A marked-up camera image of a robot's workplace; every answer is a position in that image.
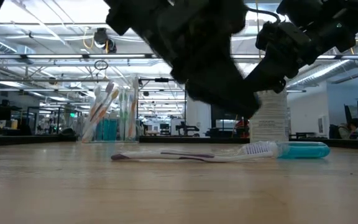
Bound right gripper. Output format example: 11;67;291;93
246;23;310;94

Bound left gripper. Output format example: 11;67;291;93
154;30;260;119

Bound purple white toothbrush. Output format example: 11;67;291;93
85;81;115;141
109;141;278;164

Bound pink white toothbrush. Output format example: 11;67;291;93
82;84;102;141

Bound white cylindrical wipes canister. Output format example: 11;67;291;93
249;89;289;144

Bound person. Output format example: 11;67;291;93
328;117;358;140

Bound black ceiling-hung device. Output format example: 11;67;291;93
93;27;118;54

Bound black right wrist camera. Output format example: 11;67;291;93
255;21;281;54

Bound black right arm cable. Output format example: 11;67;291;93
246;6;282;26

